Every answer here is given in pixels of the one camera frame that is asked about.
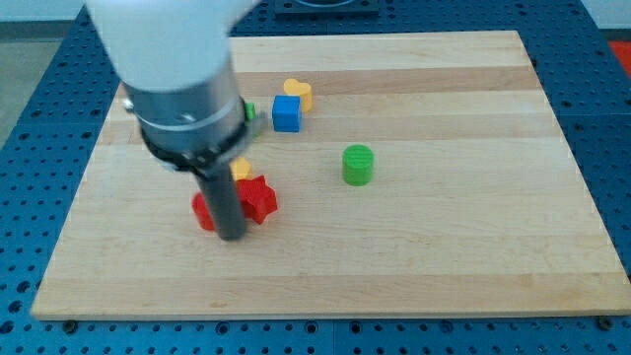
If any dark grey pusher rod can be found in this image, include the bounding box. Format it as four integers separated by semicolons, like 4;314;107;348
194;165;246;242

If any red circle block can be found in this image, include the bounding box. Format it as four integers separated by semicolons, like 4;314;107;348
191;192;215;232

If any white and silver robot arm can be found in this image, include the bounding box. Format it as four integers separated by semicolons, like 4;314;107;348
86;0;256;173

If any green block behind arm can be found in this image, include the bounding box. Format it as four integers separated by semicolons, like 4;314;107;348
245;103;256;121

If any green cylinder block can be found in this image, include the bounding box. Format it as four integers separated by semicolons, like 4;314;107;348
342;144;375;186

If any red star block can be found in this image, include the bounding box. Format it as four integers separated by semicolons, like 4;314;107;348
236;176;278;225

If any blue cube block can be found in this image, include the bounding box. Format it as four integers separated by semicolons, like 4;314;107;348
272;96;302;133

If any yellow pentagon block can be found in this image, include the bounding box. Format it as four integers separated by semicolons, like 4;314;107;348
230;157;253;180

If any yellow heart block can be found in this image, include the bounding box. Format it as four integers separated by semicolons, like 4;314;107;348
283;78;313;112

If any light wooden board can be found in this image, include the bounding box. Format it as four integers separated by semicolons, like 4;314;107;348
32;31;630;320

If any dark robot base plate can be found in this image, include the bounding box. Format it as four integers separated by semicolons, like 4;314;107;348
272;0;382;16

